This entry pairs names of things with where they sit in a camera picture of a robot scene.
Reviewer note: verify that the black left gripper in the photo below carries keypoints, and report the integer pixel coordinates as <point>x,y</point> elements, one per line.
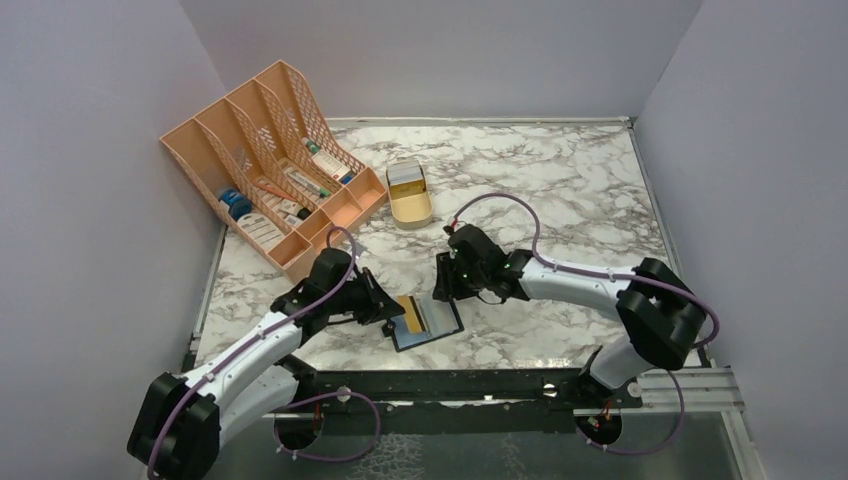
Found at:
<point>380,305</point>

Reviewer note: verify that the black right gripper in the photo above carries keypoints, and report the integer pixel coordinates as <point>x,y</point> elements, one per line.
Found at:
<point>446,285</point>

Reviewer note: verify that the black leather card holder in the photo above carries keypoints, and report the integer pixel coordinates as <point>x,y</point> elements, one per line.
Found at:
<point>442,319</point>

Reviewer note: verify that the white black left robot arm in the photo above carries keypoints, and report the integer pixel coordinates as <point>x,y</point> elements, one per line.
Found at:
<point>186,419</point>

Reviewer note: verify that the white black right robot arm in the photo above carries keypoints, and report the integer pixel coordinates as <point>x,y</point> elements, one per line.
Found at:
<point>659,314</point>

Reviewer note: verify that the beige card tray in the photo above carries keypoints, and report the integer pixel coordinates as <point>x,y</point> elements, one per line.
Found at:
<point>411,205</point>

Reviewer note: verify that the white label card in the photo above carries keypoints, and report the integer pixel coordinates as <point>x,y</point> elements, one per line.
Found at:
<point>261,230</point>

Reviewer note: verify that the white glue stick box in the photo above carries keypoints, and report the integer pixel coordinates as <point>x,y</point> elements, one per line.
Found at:
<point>328,163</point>

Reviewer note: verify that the orange plastic desk organizer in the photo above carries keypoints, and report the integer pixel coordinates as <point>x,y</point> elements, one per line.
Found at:
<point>254,134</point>

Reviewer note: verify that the orange pen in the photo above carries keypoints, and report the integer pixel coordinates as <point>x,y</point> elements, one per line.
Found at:
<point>274,190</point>

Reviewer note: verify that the black mounting base rail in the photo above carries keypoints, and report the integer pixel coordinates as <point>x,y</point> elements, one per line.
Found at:
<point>433,402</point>

